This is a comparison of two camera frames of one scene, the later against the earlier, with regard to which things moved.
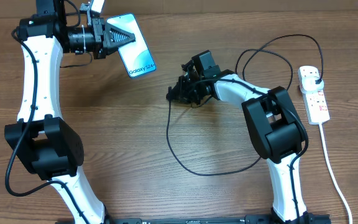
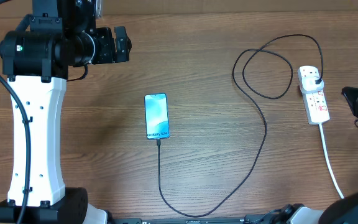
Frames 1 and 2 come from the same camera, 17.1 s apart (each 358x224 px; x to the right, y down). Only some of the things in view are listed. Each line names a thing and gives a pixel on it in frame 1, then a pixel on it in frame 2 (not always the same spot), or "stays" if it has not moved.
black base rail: [252, 219] stays
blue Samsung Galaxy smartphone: [137, 56] to [156, 116]
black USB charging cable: [253, 50] to [257, 105]
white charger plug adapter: [309, 84] stays
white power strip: [316, 103] stays
